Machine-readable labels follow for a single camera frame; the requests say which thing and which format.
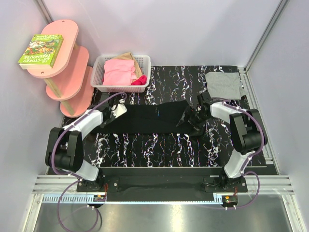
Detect green storey treehouse book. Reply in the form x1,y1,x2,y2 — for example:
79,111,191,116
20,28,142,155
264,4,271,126
18,34,64,70

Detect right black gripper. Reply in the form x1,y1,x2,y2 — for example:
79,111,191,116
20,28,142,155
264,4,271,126
177,105,211,137

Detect black daisy print t-shirt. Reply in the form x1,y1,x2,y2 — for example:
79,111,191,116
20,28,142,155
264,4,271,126
92,101,205,136

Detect magenta garment in basket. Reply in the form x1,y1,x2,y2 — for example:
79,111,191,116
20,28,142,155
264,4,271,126
132,75,147,86

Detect pink t-shirt in basket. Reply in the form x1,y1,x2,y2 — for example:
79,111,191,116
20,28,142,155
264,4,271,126
102,59,136,86

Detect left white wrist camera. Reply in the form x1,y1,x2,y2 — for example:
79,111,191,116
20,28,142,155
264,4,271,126
111,99,127,118

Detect pink tiered wooden shelf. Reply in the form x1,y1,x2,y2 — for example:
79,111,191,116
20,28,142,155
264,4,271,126
28,19,94,117

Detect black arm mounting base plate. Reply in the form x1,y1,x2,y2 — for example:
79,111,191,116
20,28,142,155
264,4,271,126
77,167,248,204

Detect beige garment in basket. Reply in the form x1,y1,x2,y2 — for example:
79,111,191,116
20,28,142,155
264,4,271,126
115,52,142,79

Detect white plastic laundry basket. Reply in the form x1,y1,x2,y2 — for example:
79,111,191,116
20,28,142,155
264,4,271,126
90,55,151,93

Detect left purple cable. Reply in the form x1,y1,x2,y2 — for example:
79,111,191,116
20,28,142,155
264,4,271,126
49,92,128,231

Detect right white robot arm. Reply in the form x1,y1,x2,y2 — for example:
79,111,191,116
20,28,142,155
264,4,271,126
177,92,268,192

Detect folded grey t-shirt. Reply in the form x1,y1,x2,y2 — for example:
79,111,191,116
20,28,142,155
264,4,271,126
205,72,247,100

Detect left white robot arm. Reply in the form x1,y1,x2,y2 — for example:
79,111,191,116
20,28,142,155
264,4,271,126
45,92,127,191

